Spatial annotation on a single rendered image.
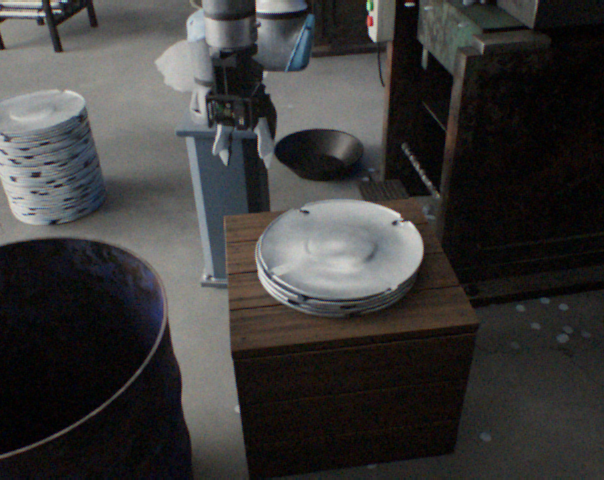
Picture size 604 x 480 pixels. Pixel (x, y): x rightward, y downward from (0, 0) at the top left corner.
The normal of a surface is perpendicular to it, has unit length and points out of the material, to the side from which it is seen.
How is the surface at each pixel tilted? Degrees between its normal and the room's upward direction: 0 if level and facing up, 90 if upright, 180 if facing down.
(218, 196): 90
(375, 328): 0
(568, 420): 0
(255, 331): 0
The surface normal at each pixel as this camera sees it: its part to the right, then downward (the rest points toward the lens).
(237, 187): -0.11, 0.59
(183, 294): -0.03, -0.80
